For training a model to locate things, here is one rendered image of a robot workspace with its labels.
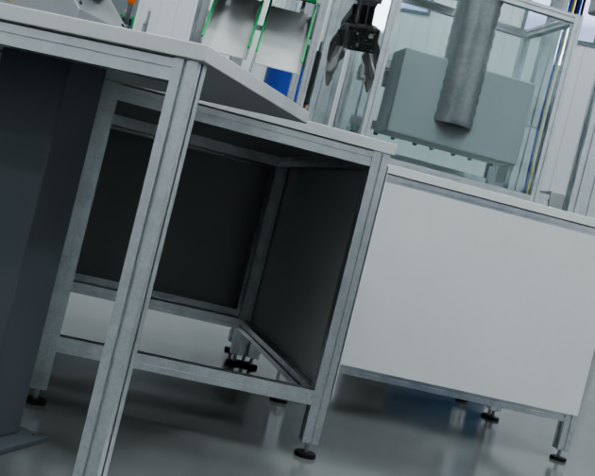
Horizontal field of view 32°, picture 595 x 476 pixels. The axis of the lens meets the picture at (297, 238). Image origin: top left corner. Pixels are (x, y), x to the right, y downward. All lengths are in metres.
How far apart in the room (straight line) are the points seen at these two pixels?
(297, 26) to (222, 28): 0.23
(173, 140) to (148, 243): 0.18
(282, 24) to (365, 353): 1.18
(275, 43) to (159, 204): 1.20
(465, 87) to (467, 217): 0.46
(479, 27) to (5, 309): 2.13
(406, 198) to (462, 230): 0.23
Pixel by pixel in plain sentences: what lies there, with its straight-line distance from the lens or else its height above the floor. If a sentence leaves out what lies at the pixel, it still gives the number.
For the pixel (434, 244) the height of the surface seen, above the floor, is 0.64.
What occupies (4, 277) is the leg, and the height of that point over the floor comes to 0.35.
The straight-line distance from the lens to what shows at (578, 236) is 3.80.
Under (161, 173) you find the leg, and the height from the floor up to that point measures 0.63.
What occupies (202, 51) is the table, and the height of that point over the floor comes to 0.85.
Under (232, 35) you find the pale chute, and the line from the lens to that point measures 2.93.
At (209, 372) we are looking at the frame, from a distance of 2.74.
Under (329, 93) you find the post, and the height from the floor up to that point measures 1.11.
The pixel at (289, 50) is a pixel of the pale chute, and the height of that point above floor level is 1.05.
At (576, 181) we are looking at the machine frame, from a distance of 3.84.
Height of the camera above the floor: 0.60
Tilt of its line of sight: 1 degrees down
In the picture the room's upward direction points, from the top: 14 degrees clockwise
